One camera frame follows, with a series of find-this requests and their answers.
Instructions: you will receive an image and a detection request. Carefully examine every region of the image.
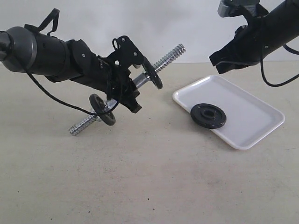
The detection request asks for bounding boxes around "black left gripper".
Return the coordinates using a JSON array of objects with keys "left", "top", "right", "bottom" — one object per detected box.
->
[{"left": 93, "top": 56, "right": 142, "bottom": 113}]

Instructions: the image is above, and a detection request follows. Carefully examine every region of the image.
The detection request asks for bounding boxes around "white rectangular plastic tray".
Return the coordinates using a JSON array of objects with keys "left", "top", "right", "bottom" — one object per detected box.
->
[{"left": 172, "top": 75, "right": 285, "bottom": 150}]

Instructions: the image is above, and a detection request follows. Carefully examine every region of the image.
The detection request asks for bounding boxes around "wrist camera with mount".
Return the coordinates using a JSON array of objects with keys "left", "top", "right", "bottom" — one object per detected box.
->
[
  {"left": 217, "top": 0, "right": 269, "bottom": 23},
  {"left": 107, "top": 35, "right": 145, "bottom": 70}
]

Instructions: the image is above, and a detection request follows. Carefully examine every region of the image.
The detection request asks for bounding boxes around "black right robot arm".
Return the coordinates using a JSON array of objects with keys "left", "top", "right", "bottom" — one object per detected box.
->
[{"left": 209, "top": 0, "right": 299, "bottom": 74}]

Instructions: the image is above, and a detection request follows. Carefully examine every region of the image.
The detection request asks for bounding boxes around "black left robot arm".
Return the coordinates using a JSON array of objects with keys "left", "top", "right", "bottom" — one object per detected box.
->
[{"left": 0, "top": 26, "right": 145, "bottom": 113}]

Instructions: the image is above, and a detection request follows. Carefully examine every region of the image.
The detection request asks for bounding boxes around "black weight plate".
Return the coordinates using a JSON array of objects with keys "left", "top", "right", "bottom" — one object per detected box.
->
[
  {"left": 89, "top": 93, "right": 116, "bottom": 126},
  {"left": 190, "top": 103, "right": 227, "bottom": 129}
]

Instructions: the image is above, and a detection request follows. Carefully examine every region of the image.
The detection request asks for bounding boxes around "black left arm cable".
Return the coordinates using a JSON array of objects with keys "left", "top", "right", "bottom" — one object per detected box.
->
[{"left": 23, "top": 8, "right": 122, "bottom": 116}]

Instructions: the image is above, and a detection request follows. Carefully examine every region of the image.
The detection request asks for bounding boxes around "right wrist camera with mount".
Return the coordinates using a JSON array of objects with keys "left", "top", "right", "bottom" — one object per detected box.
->
[{"left": 217, "top": 0, "right": 269, "bottom": 23}]

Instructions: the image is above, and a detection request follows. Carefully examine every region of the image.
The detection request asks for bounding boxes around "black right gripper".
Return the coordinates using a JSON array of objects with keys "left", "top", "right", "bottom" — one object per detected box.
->
[{"left": 209, "top": 21, "right": 269, "bottom": 74}]

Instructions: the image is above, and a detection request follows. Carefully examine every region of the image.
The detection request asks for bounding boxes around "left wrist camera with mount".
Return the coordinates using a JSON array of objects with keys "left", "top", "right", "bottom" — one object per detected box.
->
[{"left": 107, "top": 35, "right": 145, "bottom": 70}]

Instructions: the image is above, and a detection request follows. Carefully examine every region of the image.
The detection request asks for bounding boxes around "chrome dumbbell bar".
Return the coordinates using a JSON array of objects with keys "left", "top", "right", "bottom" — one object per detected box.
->
[{"left": 69, "top": 43, "right": 186, "bottom": 136}]

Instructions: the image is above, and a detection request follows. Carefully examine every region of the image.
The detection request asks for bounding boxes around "black weight plate end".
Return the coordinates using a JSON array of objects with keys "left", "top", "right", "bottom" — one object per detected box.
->
[{"left": 142, "top": 57, "right": 163, "bottom": 89}]

